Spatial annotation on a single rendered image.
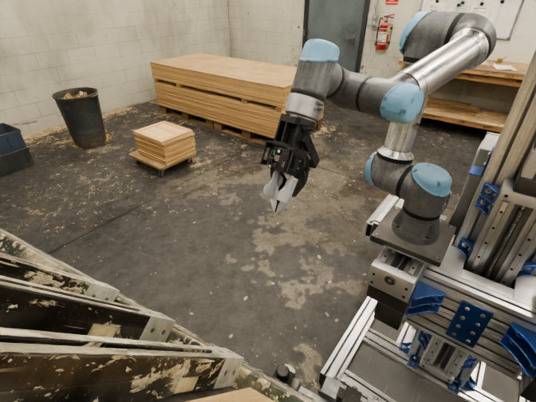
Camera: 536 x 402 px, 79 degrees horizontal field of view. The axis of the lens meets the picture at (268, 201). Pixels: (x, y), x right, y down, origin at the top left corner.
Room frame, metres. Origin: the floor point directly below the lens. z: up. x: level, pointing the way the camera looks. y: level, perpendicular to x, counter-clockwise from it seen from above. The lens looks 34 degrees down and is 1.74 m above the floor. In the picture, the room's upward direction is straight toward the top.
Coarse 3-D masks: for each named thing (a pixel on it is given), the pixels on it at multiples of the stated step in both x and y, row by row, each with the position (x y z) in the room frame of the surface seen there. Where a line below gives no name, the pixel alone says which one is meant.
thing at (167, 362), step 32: (0, 352) 0.16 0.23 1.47; (32, 352) 0.18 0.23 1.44; (64, 352) 0.20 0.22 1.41; (96, 352) 0.22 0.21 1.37; (128, 352) 0.26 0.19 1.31; (160, 352) 0.30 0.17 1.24; (192, 352) 0.38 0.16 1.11; (224, 352) 0.46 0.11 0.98; (0, 384) 0.15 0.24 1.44; (32, 384) 0.17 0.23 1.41; (64, 384) 0.18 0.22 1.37; (96, 384) 0.21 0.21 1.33; (128, 384) 0.23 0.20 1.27; (160, 384) 0.27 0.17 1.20; (224, 384) 0.40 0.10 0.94
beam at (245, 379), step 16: (0, 240) 0.98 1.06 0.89; (16, 256) 0.90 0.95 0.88; (32, 256) 0.89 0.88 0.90; (80, 272) 0.87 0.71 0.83; (128, 304) 0.66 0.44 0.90; (176, 336) 0.56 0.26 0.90; (240, 368) 0.46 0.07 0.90; (256, 368) 0.50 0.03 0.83; (240, 384) 0.43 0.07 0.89; (256, 384) 0.42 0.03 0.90; (272, 384) 0.42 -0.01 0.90; (288, 384) 0.46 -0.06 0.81; (288, 400) 0.38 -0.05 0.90
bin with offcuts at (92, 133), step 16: (64, 96) 4.13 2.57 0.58; (80, 96) 4.06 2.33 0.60; (96, 96) 3.98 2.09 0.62; (64, 112) 3.82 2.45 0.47; (80, 112) 3.82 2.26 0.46; (96, 112) 3.97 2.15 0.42; (80, 128) 3.82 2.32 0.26; (96, 128) 3.92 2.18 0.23; (80, 144) 3.84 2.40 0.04; (96, 144) 3.89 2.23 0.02
